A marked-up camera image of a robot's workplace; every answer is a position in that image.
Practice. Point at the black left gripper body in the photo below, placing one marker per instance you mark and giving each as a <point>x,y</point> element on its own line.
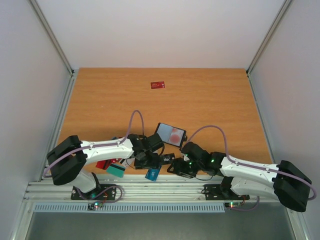
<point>147,162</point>

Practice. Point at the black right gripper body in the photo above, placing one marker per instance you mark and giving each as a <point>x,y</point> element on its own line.
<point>181,166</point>

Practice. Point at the blue card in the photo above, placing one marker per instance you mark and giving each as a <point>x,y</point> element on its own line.
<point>152,174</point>

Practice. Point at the black vip card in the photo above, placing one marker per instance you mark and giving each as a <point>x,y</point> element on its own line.
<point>167,159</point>

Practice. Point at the black leather card holder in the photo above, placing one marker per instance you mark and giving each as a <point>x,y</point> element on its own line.
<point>164,130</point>

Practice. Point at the red card with black stripe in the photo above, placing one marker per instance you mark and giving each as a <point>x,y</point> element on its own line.
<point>176,136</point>

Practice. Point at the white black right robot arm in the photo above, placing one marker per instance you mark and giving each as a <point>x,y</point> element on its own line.
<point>282,182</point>

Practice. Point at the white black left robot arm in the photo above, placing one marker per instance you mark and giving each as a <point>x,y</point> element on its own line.
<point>67,160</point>

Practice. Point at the teal card front bottom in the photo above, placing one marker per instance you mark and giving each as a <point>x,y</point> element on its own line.
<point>116,170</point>

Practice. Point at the red card left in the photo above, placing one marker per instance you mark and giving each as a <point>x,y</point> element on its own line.
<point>104,164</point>

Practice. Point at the red card far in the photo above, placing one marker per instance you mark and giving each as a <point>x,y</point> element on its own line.
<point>157,85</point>

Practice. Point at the right controller board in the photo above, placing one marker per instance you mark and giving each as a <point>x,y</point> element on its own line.
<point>232,205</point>

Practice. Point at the controller board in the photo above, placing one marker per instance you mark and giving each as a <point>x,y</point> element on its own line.
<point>232,205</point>
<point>95,206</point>

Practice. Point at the left controller board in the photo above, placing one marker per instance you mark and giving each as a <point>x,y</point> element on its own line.
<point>95,206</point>

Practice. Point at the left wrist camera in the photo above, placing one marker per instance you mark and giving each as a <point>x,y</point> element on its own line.
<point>141,157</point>

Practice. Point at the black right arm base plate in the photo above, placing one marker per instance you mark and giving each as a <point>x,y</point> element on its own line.
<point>213,192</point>

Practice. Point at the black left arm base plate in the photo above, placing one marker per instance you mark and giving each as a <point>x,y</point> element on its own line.
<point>103,192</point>

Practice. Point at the grey slotted cable duct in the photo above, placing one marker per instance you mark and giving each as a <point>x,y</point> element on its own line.
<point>134,208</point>

